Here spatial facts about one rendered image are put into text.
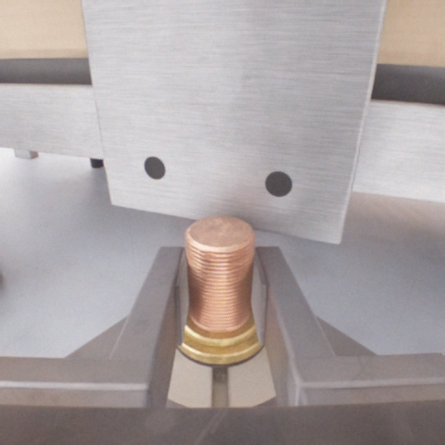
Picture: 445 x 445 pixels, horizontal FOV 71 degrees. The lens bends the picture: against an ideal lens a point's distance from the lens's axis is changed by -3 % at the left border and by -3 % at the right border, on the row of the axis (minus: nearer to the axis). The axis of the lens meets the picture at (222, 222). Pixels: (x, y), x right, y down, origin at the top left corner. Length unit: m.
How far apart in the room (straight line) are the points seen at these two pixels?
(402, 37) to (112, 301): 0.28
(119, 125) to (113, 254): 0.22
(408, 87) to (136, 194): 0.17
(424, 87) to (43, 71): 0.29
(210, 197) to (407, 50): 0.14
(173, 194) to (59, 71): 0.19
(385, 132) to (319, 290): 0.17
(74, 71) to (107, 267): 0.18
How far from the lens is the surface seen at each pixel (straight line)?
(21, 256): 0.40
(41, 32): 0.33
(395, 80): 0.23
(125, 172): 0.17
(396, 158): 0.19
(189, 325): 0.16
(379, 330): 0.29
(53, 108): 0.27
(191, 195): 0.16
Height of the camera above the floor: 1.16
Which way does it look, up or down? 29 degrees up
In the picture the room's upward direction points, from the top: 179 degrees counter-clockwise
